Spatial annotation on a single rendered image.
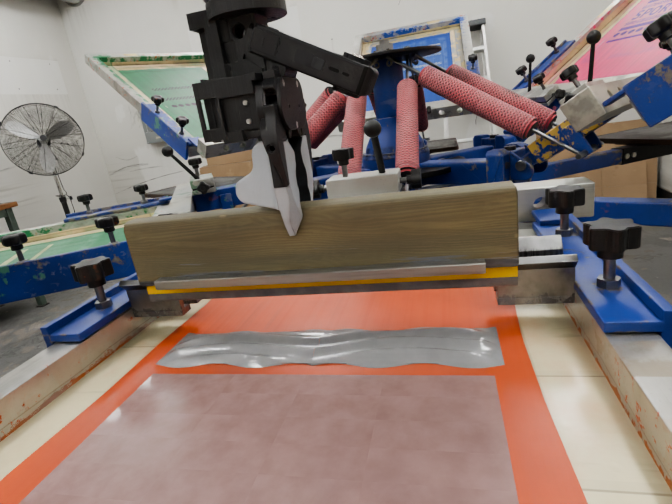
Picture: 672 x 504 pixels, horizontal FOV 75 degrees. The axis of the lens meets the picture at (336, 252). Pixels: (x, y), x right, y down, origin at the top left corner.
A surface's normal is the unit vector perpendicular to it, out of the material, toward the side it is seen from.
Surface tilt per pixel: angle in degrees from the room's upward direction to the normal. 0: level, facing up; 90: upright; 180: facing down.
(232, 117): 90
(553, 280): 90
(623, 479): 0
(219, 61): 90
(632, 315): 0
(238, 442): 0
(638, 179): 78
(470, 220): 90
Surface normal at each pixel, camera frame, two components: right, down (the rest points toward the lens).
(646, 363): -0.14, -0.94
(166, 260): -0.21, 0.33
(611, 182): -0.25, 0.12
